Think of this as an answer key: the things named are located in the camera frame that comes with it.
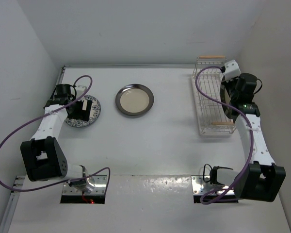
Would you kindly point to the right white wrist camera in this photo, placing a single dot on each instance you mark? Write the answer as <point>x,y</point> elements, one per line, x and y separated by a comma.
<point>232,70</point>

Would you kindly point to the blue floral plate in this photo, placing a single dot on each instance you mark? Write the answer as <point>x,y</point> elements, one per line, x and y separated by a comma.
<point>95,112</point>

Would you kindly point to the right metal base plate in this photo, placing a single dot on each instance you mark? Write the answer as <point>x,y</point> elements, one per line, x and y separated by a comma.
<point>200,187</point>

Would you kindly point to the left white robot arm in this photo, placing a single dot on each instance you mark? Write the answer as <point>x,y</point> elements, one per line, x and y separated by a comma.
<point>42,155</point>

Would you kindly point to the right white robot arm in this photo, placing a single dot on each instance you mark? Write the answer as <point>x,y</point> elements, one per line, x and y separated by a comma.
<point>262,178</point>

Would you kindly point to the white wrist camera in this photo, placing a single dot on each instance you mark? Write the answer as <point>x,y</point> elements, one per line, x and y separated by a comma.
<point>232,70</point>
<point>80,89</point>

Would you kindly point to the dark rimmed cream plate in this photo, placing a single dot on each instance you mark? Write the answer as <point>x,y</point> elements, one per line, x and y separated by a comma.
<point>134,100</point>

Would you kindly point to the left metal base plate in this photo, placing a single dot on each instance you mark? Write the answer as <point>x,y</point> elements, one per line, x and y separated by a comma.
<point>93,186</point>

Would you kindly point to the metal base plate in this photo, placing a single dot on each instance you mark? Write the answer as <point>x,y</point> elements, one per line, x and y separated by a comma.
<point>93,186</point>
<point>200,187</point>

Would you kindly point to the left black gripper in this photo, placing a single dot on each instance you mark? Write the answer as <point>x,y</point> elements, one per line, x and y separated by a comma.
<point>81,114</point>

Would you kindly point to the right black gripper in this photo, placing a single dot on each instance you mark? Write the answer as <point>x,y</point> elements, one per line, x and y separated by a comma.
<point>236,79</point>

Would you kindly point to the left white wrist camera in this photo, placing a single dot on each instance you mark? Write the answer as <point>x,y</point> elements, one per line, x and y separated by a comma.
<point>80,89</point>

